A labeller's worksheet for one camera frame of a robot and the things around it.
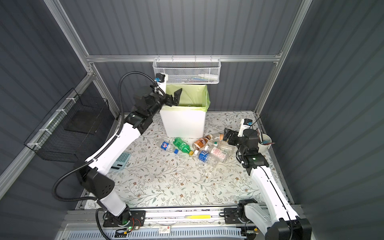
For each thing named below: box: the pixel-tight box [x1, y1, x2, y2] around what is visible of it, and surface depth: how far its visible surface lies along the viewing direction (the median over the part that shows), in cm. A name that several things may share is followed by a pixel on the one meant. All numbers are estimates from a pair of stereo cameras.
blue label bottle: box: [193, 149, 219, 168], surface depth 92 cm
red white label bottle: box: [204, 145, 231, 163], surface depth 95 cm
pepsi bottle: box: [156, 139, 179, 154], surface depth 98 cm
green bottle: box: [173, 137, 194, 156], surface depth 98 cm
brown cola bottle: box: [192, 134, 213, 151], surface depth 99 cm
